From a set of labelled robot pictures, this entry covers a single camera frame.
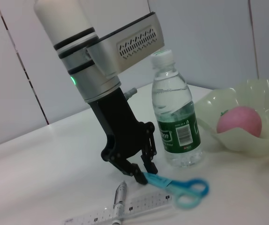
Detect pale green glass fruit bowl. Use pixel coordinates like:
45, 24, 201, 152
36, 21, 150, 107
195, 78, 269, 158

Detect clear plastic ruler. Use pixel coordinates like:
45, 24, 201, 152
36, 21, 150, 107
63, 192, 172, 225

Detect clear green-label water bottle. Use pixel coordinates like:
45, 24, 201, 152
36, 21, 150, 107
150, 49, 203, 167

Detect white grey ballpoint pen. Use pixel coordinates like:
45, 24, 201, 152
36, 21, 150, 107
112, 180, 128, 225

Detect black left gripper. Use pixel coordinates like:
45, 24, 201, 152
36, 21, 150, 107
87, 88, 159, 186

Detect blue scissors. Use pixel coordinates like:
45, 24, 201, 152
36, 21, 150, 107
142, 172, 209, 209

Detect left gripper silver connector stub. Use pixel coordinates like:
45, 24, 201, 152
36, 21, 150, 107
124, 88, 137, 99

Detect pink toy peach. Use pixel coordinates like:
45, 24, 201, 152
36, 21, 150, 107
216, 106, 263, 138

